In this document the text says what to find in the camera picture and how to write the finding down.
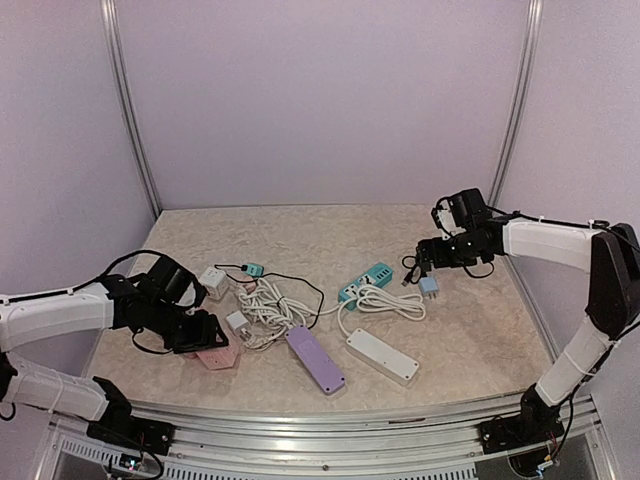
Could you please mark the pink plug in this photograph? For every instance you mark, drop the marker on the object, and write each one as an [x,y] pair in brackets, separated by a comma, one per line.
[249,288]

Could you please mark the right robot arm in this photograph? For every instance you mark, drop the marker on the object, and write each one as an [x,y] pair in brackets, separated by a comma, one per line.
[602,258]

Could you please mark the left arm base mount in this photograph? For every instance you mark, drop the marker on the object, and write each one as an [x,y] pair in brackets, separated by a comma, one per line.
[122,429]

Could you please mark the teal socket cube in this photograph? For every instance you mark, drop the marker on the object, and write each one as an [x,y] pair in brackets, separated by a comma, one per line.
[378,275]

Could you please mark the left aluminium frame post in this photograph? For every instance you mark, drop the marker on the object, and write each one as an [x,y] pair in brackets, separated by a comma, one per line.
[118,65]

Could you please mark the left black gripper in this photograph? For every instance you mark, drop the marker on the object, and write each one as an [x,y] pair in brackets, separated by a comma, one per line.
[202,336]

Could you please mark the light blue usb charger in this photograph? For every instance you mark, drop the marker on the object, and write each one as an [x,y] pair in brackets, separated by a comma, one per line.
[429,287]

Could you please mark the white power strip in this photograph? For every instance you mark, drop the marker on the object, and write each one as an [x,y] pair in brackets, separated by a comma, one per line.
[383,358]

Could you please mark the right aluminium frame post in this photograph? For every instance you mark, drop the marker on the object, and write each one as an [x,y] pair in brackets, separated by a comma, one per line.
[519,99]

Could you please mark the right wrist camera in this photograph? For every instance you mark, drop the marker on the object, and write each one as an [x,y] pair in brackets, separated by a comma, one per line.
[443,218]

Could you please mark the front aluminium rail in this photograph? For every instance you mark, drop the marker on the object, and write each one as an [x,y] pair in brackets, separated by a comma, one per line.
[413,443]

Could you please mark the white usb charger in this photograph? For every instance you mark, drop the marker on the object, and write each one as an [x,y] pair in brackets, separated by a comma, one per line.
[238,323]

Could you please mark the aluminium frame post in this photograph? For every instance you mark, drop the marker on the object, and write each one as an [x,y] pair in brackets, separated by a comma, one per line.
[118,65]
[519,99]

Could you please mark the purple power strip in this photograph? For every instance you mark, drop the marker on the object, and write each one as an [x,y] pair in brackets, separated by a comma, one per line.
[322,369]

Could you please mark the teal charger cube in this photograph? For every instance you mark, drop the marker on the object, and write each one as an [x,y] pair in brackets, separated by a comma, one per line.
[252,269]

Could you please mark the white multi socket adapter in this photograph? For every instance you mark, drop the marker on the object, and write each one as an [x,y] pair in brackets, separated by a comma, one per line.
[215,281]

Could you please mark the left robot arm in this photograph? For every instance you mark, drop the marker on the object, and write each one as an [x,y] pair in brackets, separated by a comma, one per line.
[104,303]

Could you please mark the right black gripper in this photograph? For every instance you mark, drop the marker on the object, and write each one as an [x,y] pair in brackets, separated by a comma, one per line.
[440,260]

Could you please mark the pink cube socket adapter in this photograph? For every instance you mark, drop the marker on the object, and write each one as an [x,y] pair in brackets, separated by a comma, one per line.
[217,358]

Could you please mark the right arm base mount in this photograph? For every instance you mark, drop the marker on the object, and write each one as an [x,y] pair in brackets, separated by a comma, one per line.
[508,433]

